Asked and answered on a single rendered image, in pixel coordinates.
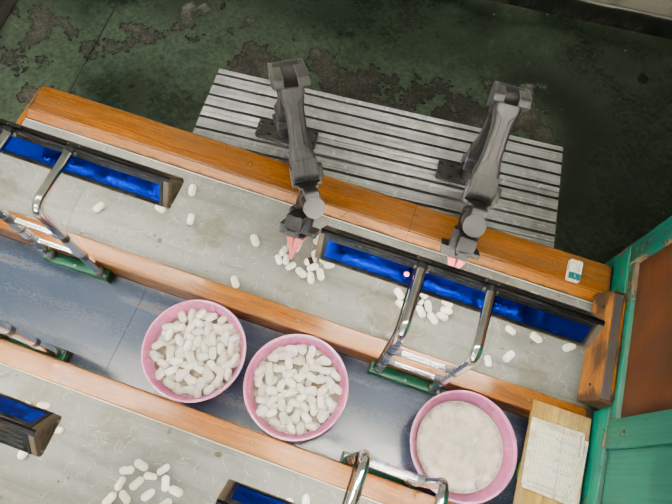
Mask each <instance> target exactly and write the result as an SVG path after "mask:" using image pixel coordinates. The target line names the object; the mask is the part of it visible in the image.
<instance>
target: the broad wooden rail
mask: <svg viewBox="0 0 672 504"><path fill-rule="evenodd" d="M27 118H28V119H31V120H34V121H37V122H40V123H43V124H46V125H49V126H52V127H55V128H58V129H61V130H64V131H67V132H70V133H74V134H77V135H80V136H83V137H86V138H89V139H92V140H95V141H98V142H101V143H104V144H107V145H110V146H113V147H116V148H120V149H123V150H126V151H129V152H132V153H135V154H138V155H141V156H144V157H147V158H150V159H153V160H156V161H159V162H162V163H166V164H169V165H172V166H175V167H178V168H181V169H184V170H187V171H190V172H193V173H196V174H199V175H202V176H205V177H208V178H211V179H215V180H218V181H221V182H224V183H227V184H230V185H233V186H236V187H239V188H242V189H245V190H248V191H251V192H254V193H257V194H261V195H264V196H267V197H270V198H273V199H276V200H279V201H282V202H285V203H288V204H291V205H295V203H296V200H297V196H298V192H299V188H295V189H293V187H292V185H291V179H290V173H289V167H290V164H289V163H286V162H282V161H279V160H276V159H273V158H270V157H267V156H264V155H261V154H257V153H254V152H251V151H248V150H245V149H242V148H239V147H236V146H232V145H229V144H226V143H223V142H220V141H217V140H214V139H210V138H207V137H204V136H201V135H198V134H195V133H192V132H189V131H185V130H182V129H179V128H176V127H173V126H170V125H167V124H164V123H160V122H157V121H154V120H151V119H148V118H145V117H142V116H139V115H136V114H132V113H129V112H126V111H123V110H120V109H117V108H114V107H111V106H107V105H104V104H101V103H98V102H95V101H92V100H89V99H86V98H82V97H79V96H76V95H73V94H70V93H67V92H64V91H61V90H57V89H54V88H51V87H48V86H45V85H43V86H42V87H41V89H40V90H39V92H38V93H37V95H36V96H35V97H34V99H33V100H32V102H31V103H30V105H29V106H28V111H27ZM318 186H319V188H317V189H318V191H319V192H320V197H321V198H322V200H323V202H324V204H325V211H324V213H323V215H325V216H328V217H331V218H334V219H337V220H340V221H343V222H346V223H349V224H353V225H356V226H359V227H362V228H365V229H368V230H371V231H374V232H377V233H380V234H383V235H386V236H389V237H392V238H395V239H399V240H402V241H405V242H408V243H411V244H414V245H417V246H420V247H423V248H426V249H429V250H432V251H435V252H438V253H440V249H441V248H440V245H441V244H440V241H441V238H445V239H448V240H449V239H450V236H451V234H452V231H453V228H454V226H455V225H457V222H458V220H459V218H458V217H455V216H452V215H449V214H445V213H442V212H439V211H436V210H433V209H430V208H427V207H423V206H420V205H417V204H414V203H411V202H408V201H405V200H402V199H398V198H395V197H392V196H389V195H386V194H383V193H380V192H376V191H373V190H370V189H367V188H364V187H361V186H358V185H355V184H351V183H348V182H345V181H342V180H339V179H336V178H333V177H329V176H326V175H324V177H322V184H318ZM476 249H478V251H479V255H480V256H479V259H478V260H476V259H471V258H469V259H468V260H466V262H469V263H472V264H475V265H478V266H481V267H484V268H487V269H490V270H494V271H497V272H500V273H503V274H506V275H509V276H512V277H515V278H518V279H521V280H524V281H527V282H530V283H533V284H536V285H540V286H543V287H546V288H549V289H552V290H555V291H558V292H561V293H564V294H567V295H570V296H573V297H576V298H579V299H582V300H586V301H589V302H593V296H594V295H595V294H597V293H603V292H609V291H610V288H611V281H612V274H613V267H611V266H608V265H605V264H602V263H599V262H596V261H593V260H589V259H586V258H583V257H580V256H577V255H574V254H571V253H568V252H564V251H561V250H558V249H555V248H552V247H549V246H546V245H543V244H539V243H536V242H533V241H530V240H527V239H524V238H521V237H517V236H514V235H511V234H508V233H505V232H502V231H499V230H496V229H492V228H489V227H487V228H486V231H485V232H484V234H482V235H481V236H480V238H479V241H478V243H477V246H476ZM570 259H574V260H577V261H581V262H583V268H582V273H581V279H580V282H578V283H574V282H571V281H568V280H565V276H566V271H567V266H568V261H569V260H570Z"/></svg>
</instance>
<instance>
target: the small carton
mask: <svg viewBox="0 0 672 504"><path fill-rule="evenodd" d="M582 268H583V262H581V261H577V260H574V259H570V260H569V261H568V266H567V271H566V276H565V280H568V281H571V282H574V283H578V282H580V279H581V273H582Z"/></svg>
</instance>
